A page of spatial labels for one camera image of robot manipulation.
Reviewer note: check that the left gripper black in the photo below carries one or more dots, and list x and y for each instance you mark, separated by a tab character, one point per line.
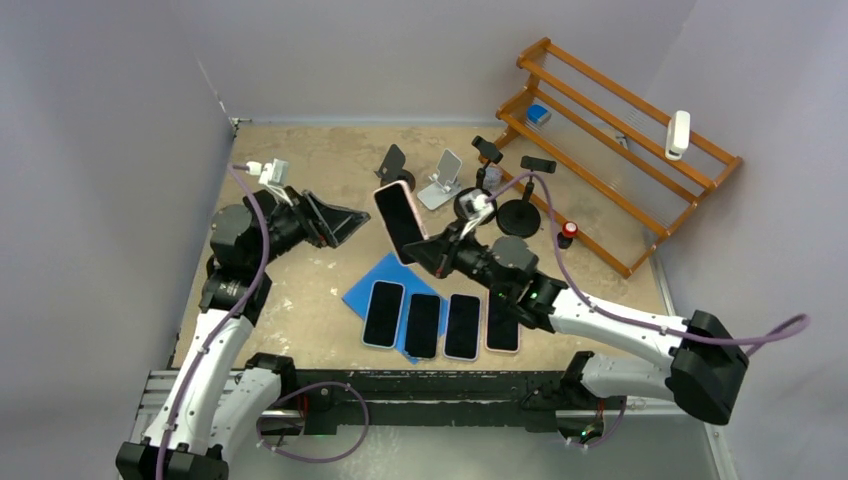
323	224

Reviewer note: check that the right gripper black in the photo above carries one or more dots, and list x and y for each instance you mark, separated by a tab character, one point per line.
439	255

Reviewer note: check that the pink phone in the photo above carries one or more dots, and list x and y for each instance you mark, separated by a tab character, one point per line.
502	332
402	222

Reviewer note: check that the silver phone stand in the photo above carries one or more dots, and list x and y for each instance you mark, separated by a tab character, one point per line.
444	184

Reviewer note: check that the light blue phone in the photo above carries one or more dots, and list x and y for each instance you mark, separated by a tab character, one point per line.
383	314

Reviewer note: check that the brown round phone stand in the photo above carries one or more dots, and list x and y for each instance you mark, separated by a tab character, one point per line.
392	168

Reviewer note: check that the black round phone stand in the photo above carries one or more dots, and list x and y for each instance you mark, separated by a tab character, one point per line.
520	217
491	156

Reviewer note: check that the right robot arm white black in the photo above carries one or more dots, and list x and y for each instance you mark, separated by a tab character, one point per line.
694	362

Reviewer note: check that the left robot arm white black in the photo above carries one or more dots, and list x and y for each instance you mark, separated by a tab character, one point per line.
200	426

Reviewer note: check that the blue mat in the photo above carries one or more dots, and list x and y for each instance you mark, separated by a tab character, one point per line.
357	298

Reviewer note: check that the red black knob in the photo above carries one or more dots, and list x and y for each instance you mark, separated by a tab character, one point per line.
567	234

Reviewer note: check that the blue white eraser block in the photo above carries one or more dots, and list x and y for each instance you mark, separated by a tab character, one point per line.
538	115

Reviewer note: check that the orange wooden rack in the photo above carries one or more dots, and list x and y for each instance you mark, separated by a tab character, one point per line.
612	177

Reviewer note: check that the white stapler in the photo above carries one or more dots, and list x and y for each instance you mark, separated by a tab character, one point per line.
677	135

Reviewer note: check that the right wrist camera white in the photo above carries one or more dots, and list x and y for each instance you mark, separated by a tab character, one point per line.
475	208

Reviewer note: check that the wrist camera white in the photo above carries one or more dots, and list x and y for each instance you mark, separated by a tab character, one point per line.
272	176
475	208

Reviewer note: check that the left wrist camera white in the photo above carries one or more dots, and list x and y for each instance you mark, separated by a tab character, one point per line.
272	176

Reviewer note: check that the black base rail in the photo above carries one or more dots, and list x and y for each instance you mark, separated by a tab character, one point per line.
538	401

